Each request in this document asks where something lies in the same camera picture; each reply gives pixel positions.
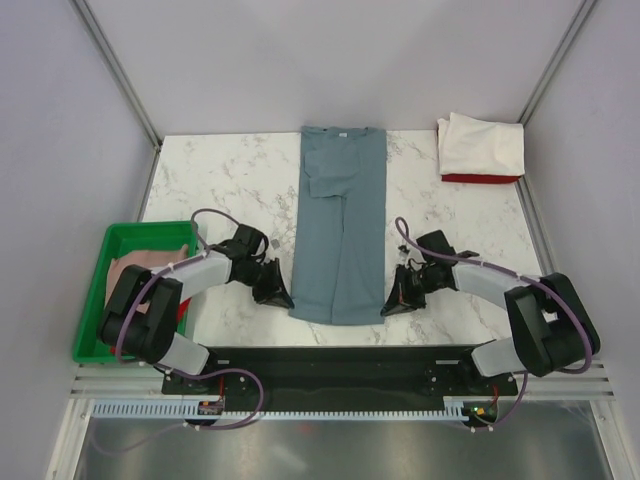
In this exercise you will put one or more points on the white slotted cable duct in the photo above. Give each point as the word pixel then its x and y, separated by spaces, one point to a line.
pixel 446 409

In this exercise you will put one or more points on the right aluminium frame post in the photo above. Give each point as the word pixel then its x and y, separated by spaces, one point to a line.
pixel 567 41

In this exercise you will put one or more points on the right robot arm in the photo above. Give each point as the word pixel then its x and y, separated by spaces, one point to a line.
pixel 550 328

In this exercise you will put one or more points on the green plastic bin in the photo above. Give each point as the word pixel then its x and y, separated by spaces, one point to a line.
pixel 121 239

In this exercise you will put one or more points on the red item under white shirt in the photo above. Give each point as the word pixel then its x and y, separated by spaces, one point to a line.
pixel 479 179

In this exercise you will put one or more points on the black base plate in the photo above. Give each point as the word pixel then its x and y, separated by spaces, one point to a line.
pixel 339 376

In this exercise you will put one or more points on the white folded t-shirt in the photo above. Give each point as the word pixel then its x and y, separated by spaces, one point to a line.
pixel 468 146

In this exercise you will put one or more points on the aluminium frame post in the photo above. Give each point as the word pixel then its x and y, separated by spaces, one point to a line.
pixel 108 54
pixel 567 41

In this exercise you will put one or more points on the pink folded t-shirt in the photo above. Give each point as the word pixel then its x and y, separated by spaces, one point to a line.
pixel 149 259

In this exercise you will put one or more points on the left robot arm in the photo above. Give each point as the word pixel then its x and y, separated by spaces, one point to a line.
pixel 140 318

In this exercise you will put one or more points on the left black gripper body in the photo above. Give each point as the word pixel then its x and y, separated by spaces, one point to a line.
pixel 265 286

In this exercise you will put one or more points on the left aluminium frame post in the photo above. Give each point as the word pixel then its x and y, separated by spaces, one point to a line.
pixel 108 54

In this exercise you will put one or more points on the blue-grey t-shirt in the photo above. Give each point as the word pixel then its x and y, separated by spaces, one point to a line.
pixel 338 275

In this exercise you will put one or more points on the red folded t-shirt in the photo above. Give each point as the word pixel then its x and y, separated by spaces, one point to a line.
pixel 182 312

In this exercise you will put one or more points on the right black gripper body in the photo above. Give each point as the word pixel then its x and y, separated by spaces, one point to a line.
pixel 411 289

